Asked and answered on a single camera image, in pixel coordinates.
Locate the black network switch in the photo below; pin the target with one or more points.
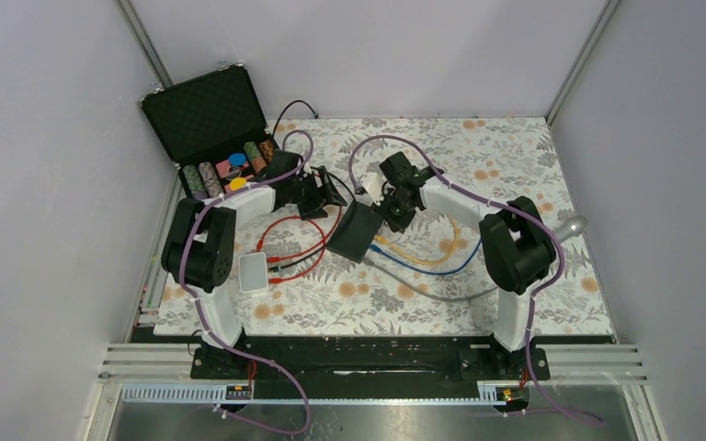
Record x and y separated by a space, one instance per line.
355 233

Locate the black poker chip case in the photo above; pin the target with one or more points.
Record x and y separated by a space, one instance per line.
206 120

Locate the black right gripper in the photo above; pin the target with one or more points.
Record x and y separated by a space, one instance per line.
396 223

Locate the blue round chip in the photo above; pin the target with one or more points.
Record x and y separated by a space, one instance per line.
237 160

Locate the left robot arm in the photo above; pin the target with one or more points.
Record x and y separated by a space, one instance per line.
199 249

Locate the white router box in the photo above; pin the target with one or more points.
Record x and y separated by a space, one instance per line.
253 273

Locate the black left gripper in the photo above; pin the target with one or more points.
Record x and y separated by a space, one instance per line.
323 196

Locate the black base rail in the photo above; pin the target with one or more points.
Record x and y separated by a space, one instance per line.
361 368

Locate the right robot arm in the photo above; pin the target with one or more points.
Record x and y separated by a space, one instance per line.
518 249

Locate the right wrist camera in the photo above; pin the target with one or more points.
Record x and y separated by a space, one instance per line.
372 184

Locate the yellow round chip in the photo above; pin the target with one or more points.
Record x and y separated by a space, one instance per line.
237 183

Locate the silver microphone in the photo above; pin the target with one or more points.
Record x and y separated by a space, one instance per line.
570 228

